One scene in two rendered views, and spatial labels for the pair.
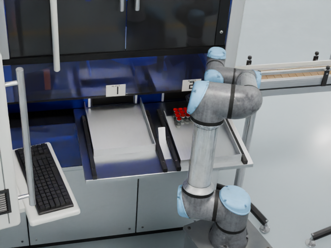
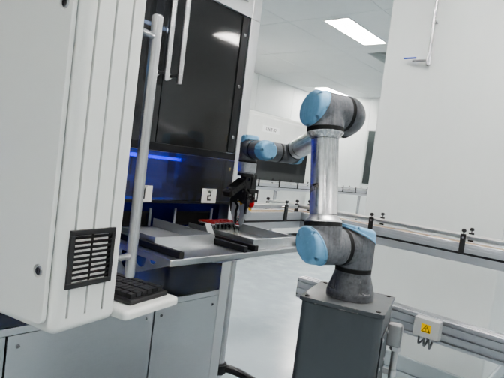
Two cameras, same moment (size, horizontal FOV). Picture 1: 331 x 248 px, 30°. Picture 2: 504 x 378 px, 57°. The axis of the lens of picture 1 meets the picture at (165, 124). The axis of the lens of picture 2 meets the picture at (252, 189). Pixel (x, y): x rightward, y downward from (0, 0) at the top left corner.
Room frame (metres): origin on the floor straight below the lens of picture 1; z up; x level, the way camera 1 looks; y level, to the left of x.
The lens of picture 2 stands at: (0.60, 0.87, 1.17)
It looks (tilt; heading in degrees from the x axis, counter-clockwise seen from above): 3 degrees down; 325
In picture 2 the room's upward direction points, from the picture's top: 7 degrees clockwise
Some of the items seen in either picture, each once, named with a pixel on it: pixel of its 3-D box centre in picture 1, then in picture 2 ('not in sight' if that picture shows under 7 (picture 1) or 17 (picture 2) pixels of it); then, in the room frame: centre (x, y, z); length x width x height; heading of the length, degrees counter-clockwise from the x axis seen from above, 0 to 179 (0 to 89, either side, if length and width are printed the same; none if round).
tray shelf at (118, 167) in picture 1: (159, 137); (202, 240); (2.09, 0.02, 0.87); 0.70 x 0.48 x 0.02; 105
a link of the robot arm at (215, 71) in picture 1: (218, 76); (265, 151); (2.05, -0.19, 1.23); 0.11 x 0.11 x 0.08; 85
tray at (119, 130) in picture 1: (118, 125); (154, 231); (2.11, 0.20, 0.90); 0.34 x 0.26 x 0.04; 15
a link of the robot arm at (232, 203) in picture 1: (231, 206); (354, 245); (1.61, -0.27, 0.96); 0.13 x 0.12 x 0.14; 85
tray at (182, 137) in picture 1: (200, 135); (241, 234); (2.09, -0.16, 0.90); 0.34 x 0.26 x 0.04; 15
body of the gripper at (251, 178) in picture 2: not in sight; (245, 187); (2.16, -0.19, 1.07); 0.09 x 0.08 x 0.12; 105
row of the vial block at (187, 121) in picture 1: (194, 118); (222, 226); (2.20, -0.13, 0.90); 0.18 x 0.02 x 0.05; 105
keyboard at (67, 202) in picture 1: (43, 175); (94, 277); (1.84, 0.48, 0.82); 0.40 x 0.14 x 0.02; 27
